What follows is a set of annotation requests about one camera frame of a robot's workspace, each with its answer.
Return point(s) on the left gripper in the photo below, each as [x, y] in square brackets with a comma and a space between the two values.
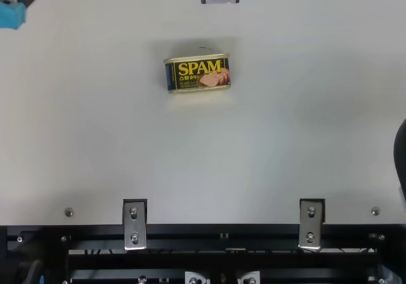
[11, 14]

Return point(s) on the rectangular tin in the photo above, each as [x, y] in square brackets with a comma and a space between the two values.
[198, 74]

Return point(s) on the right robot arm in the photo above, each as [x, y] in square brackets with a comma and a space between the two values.
[401, 157]

